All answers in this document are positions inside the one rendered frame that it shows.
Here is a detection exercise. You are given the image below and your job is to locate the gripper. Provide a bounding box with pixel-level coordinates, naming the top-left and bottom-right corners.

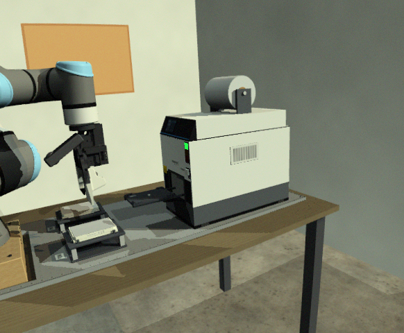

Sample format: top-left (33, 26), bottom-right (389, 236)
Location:
top-left (69, 123), bottom-right (109, 206)

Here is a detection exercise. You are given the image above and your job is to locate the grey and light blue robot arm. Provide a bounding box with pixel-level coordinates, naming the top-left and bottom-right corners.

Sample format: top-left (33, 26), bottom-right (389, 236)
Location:
top-left (0, 61), bottom-right (99, 196)

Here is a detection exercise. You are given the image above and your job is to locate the white roll of foil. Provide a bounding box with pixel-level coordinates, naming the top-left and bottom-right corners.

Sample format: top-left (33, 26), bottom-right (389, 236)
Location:
top-left (204, 76), bottom-right (255, 110)

